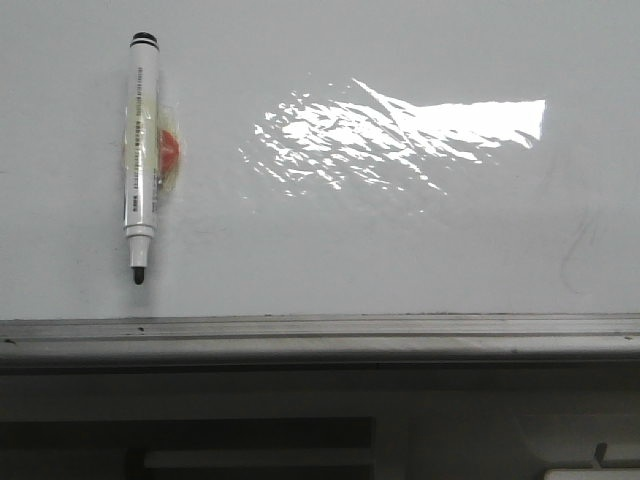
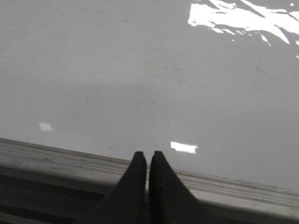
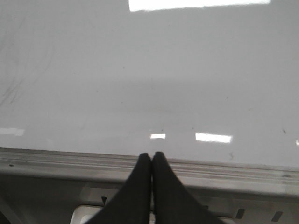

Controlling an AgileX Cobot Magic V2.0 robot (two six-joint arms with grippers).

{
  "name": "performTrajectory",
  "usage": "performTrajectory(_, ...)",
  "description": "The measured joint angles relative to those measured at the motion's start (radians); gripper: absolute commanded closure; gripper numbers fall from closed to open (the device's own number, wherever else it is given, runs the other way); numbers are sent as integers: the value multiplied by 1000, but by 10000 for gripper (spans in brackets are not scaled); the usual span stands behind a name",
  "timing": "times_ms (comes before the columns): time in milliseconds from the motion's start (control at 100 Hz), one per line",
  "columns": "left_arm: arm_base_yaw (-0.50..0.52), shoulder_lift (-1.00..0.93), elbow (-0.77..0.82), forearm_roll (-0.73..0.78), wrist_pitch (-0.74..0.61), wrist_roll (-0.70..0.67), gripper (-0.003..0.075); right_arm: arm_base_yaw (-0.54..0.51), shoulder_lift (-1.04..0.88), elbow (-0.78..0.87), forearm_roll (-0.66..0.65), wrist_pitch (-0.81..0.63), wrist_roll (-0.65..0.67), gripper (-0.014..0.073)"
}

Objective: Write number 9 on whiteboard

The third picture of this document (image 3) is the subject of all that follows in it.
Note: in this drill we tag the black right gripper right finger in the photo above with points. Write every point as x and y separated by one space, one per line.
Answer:
173 204

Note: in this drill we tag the white whiteboard with aluminium frame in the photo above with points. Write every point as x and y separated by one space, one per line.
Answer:
213 84

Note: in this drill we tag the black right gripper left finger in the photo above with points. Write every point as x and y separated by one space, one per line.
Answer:
131 204

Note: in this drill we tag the white base panel with slots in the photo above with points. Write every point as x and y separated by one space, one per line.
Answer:
52 201

